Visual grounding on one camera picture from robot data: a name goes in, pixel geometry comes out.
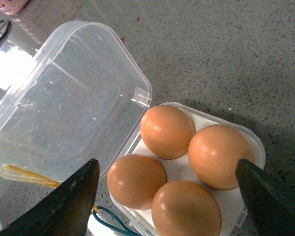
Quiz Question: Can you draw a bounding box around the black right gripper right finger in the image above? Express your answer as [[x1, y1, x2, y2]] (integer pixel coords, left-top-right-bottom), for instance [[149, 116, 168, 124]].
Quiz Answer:
[[236, 159, 295, 236]]

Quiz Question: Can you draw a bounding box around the pink basket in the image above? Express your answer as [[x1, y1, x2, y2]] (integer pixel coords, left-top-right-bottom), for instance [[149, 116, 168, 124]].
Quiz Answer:
[[0, 0, 29, 15]]

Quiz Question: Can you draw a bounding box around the black cable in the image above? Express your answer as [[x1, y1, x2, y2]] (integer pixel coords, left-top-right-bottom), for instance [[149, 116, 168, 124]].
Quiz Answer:
[[0, 19, 12, 54]]

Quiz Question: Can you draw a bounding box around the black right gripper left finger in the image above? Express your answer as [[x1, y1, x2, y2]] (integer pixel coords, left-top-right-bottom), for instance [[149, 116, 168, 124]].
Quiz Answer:
[[0, 159, 99, 236]]

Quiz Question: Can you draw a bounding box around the brown egg in box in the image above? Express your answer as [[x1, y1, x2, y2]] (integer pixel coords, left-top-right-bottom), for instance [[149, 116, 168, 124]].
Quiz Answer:
[[151, 180, 221, 236], [140, 105, 195, 160], [107, 154, 167, 210]]

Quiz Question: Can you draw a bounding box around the yellow wire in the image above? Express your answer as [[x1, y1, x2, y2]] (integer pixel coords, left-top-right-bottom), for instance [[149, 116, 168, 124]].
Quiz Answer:
[[3, 164, 99, 212]]

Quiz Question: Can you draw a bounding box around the clear plastic egg box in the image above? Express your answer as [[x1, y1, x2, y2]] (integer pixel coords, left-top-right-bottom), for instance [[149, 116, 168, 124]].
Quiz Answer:
[[0, 20, 266, 236]]

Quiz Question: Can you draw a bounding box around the brown egg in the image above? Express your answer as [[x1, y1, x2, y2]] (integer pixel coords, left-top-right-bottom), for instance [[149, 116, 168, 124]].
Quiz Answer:
[[107, 154, 167, 210], [140, 105, 195, 160], [151, 180, 221, 236], [187, 124, 255, 190]]

